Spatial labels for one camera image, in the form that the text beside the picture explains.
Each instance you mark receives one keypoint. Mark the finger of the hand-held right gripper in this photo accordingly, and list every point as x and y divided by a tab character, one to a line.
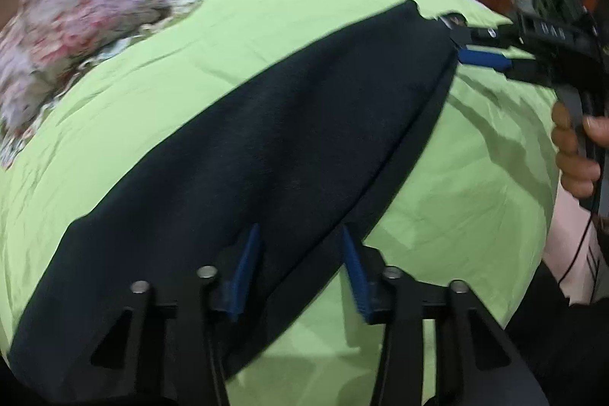
468	32
485	59

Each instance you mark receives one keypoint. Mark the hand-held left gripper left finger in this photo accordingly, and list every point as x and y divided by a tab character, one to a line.
245	265

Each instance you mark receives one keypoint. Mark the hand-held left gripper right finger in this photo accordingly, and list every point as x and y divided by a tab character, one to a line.
354	268

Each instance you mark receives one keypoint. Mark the black pants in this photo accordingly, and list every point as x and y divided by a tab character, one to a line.
247	149

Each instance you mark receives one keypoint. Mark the person's right hand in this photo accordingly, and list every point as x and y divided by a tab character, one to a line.
573	149

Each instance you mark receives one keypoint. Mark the green bed sheet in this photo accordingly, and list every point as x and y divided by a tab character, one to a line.
238	54

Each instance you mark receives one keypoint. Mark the floral blanket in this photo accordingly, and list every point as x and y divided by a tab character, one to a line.
81	11

